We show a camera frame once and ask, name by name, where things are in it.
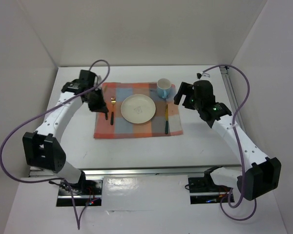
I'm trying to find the gold spoon green handle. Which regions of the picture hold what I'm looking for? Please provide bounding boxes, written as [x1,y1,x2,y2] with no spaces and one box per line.
[105,111,109,120]

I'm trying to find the gold fork green handle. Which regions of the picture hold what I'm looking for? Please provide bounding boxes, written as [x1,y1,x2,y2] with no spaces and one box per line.
[110,96,116,125]

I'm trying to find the light blue mug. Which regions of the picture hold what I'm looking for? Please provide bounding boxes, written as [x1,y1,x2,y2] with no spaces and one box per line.
[157,78,172,99]

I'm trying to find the gold knife green handle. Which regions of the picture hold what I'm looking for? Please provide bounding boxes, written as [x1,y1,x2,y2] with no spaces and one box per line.
[165,104,169,135]

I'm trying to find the orange blue checkered cloth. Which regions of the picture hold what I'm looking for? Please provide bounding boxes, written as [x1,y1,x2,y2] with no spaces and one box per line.
[93,82,183,139]

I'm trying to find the cream ceramic plate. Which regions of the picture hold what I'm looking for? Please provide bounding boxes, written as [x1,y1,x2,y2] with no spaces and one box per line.
[121,94,156,124]

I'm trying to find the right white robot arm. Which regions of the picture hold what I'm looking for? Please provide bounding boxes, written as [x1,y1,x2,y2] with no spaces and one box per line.
[174,80,281,201]

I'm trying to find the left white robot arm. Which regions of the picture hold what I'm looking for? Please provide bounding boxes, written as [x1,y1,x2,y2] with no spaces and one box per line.
[22,70,108,195]

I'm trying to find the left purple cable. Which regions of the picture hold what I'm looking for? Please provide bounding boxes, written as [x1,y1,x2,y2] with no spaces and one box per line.
[0,59,111,230]

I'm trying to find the aluminium right side rail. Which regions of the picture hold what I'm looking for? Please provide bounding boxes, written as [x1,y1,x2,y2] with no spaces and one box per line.
[219,66,239,114]

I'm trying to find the aluminium rail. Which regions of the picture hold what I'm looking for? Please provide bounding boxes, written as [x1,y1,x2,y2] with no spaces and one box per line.
[28,164,245,177]
[219,66,239,114]

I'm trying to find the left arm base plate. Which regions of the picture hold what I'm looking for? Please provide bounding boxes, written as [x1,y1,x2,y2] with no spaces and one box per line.
[55,179,103,207]

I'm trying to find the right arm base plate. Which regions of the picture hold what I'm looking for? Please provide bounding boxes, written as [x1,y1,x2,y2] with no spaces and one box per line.
[184,177,231,205]

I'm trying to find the aluminium front rail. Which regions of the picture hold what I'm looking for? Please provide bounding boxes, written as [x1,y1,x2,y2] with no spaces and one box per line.
[28,164,245,177]

